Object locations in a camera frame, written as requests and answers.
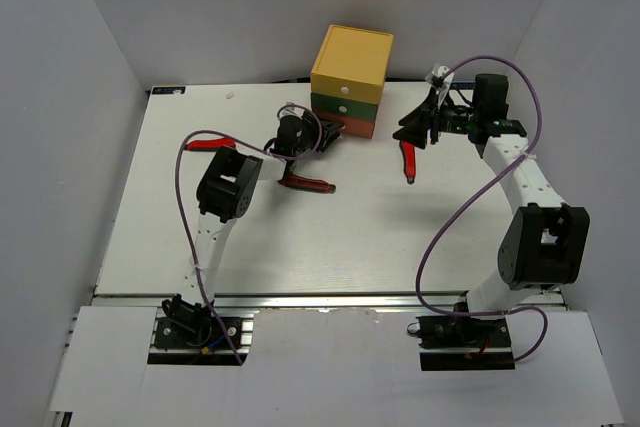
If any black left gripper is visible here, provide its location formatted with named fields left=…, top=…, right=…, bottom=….
left=293, top=109, right=344, bottom=157

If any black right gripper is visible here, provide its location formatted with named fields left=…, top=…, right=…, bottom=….
left=391, top=87, right=479, bottom=150

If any red-orange drawer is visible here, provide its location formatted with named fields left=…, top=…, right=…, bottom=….
left=315, top=111, right=375, bottom=139

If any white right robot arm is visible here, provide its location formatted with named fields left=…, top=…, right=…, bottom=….
left=393, top=66, right=590, bottom=346

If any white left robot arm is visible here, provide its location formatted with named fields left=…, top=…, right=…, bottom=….
left=180, top=103, right=344, bottom=306

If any black red utility knife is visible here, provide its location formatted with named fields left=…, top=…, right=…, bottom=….
left=279, top=173, right=336, bottom=194

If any yellow drawer cabinet shell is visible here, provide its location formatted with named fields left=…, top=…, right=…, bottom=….
left=309, top=24, right=395, bottom=141

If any red knife far left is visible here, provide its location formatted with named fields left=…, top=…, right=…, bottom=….
left=184, top=137, right=236, bottom=152

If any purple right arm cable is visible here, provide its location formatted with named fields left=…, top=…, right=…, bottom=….
left=414, top=53, right=549, bottom=363

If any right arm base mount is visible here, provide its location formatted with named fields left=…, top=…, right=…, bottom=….
left=406, top=316, right=515, bottom=372

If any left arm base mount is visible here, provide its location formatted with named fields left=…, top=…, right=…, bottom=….
left=147, top=295, right=248, bottom=367

